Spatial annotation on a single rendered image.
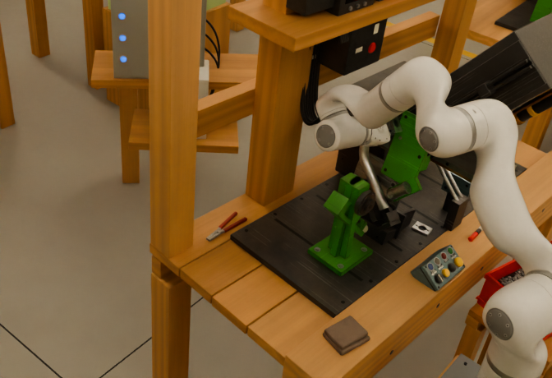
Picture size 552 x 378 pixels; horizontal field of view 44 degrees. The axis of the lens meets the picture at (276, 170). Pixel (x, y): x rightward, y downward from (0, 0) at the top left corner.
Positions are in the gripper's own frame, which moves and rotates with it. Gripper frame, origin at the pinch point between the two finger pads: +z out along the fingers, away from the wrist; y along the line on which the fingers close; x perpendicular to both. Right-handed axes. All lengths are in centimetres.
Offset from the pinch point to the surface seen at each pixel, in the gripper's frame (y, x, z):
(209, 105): 19, 29, -41
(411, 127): -2.7, -5.7, 2.7
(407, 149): -8.4, -1.9, 2.7
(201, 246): -18, 49, -40
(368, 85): 15.7, 9.5, 11.7
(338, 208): -18.9, 6.3, -27.4
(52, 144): 64, 235, 37
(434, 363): -93, 58, 73
